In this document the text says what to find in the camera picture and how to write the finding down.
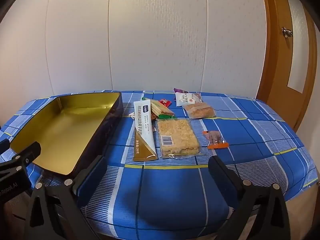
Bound wooden door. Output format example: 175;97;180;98
259;0;318;133

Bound white and gold long sachet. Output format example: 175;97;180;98
132;99;158;162

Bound gold-lined dark tin box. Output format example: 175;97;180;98
10;92;124;175

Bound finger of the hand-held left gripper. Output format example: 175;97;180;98
0;142;42;174
0;139;11;153

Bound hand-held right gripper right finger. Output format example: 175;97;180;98
208;156;292;240

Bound frosted door glass panel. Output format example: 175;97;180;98
287;0;309;90

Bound blue plaid tablecloth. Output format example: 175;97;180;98
0;90;319;230

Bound white snack pouch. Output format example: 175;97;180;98
175;92;203;107

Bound green-ended cracker packet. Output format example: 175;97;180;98
141;97;175;119

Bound clear rice crisp cake packet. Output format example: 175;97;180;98
156;119;202;159

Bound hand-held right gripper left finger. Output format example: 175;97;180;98
24;155;108;240

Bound clear tan pastry packet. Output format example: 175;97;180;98
182;102;216;119

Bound small orange-ended snack packet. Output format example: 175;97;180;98
202;130;230;150

